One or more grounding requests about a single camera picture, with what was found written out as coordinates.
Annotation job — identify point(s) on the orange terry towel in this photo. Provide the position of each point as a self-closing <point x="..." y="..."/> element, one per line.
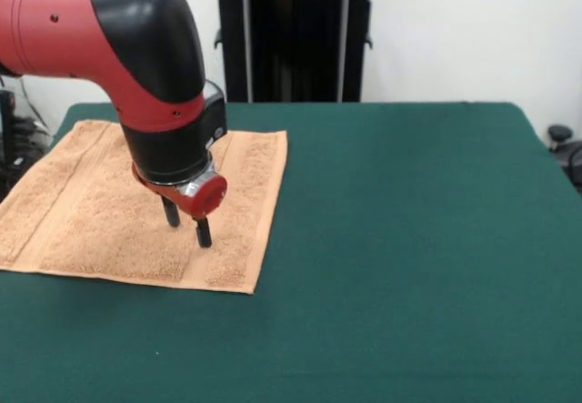
<point x="91" y="230"/>

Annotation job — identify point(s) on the black electronics box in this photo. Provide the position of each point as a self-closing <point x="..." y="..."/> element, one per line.
<point x="6" y="125"/>

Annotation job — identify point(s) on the black office chair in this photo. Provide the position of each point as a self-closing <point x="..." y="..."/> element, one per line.
<point x="566" y="148"/>

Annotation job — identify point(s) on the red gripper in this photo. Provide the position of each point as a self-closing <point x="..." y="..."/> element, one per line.
<point x="204" y="198"/>

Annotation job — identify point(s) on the dark green tablecloth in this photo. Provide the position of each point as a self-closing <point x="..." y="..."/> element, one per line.
<point x="409" y="262"/>

